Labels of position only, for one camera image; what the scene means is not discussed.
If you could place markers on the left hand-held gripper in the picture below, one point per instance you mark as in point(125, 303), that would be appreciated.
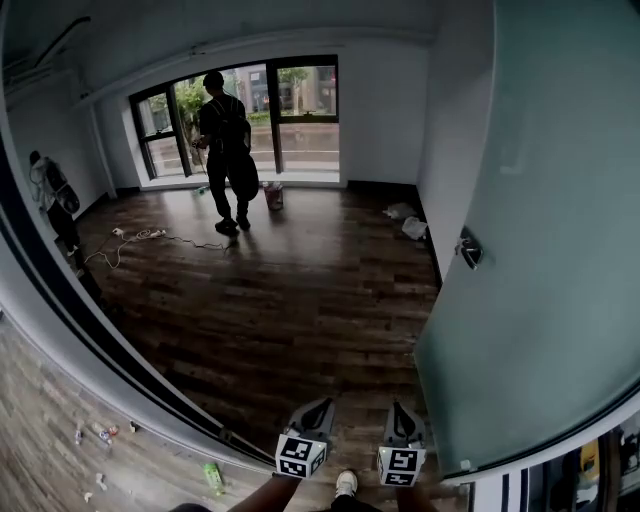
point(295, 452)

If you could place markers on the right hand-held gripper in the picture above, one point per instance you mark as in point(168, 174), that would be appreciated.
point(400, 460)

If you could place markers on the frosted glass door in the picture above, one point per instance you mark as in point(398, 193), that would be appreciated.
point(550, 250)

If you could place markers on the person's right forearm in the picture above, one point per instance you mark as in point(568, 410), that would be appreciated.
point(415, 500)

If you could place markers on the person's left forearm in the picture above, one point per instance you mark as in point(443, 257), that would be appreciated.
point(270, 495)

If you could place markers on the person's white shoe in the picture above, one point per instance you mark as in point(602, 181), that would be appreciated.
point(346, 484)

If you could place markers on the person's black shorts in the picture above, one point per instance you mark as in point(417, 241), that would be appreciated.
point(350, 506)

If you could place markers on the green plastic bottle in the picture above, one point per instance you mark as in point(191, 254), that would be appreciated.
point(214, 477)

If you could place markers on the black striped glass panel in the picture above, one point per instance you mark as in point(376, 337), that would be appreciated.
point(550, 480)

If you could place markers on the yellow round object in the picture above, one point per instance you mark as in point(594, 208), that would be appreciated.
point(590, 457)

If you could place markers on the white plastic bag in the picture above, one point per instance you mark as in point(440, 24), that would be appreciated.
point(399, 211)
point(415, 228)

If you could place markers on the scattered floor litter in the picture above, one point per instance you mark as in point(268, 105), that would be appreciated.
point(102, 434)

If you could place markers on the pink bucket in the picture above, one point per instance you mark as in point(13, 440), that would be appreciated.
point(273, 196)

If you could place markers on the black oval bag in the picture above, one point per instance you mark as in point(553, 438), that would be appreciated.
point(245, 177)
point(67, 192)

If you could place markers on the small green bottle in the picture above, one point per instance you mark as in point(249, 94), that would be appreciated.
point(201, 190)

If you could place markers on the black framed window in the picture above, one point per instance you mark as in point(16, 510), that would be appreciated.
point(305, 140)

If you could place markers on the black backpack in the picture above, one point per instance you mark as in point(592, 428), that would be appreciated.
point(232, 125)

